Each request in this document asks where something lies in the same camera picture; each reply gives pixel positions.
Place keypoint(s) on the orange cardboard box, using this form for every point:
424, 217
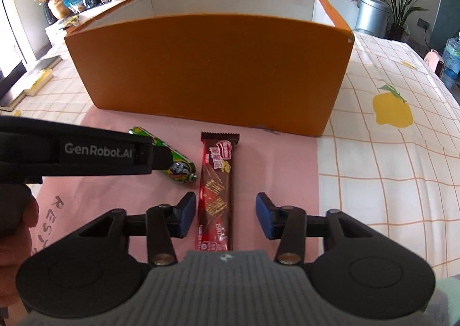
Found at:
215, 67

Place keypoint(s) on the pink mat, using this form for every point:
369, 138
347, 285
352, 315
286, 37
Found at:
107, 193

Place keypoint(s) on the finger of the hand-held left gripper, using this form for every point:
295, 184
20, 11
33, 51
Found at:
161, 159

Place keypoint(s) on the white long cabinet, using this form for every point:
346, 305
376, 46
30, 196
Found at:
345, 10

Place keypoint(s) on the large blue water bottle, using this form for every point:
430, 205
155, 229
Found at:
452, 64

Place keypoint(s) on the person's left hand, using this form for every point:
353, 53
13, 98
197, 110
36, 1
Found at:
18, 240

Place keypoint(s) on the pink heater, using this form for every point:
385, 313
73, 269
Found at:
435, 62

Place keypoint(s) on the wall socket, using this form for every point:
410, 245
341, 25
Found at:
423, 23

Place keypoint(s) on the snake plant in black pot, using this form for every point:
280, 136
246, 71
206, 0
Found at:
399, 29

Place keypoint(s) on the brown chocolate wafer bar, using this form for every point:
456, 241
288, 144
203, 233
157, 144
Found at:
215, 196

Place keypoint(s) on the person's teal clothing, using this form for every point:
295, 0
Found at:
449, 293

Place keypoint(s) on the green candy packet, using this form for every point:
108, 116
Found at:
179, 171

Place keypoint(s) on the orange round vase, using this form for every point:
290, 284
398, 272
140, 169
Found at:
59, 6

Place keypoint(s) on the silver trash can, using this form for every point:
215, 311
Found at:
372, 15

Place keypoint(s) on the yellow plastic object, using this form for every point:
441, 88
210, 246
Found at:
40, 82

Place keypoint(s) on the blue packet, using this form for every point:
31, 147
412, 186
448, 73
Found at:
76, 3

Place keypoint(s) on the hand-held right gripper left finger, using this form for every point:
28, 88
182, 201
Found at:
187, 214

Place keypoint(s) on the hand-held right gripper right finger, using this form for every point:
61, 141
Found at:
264, 214

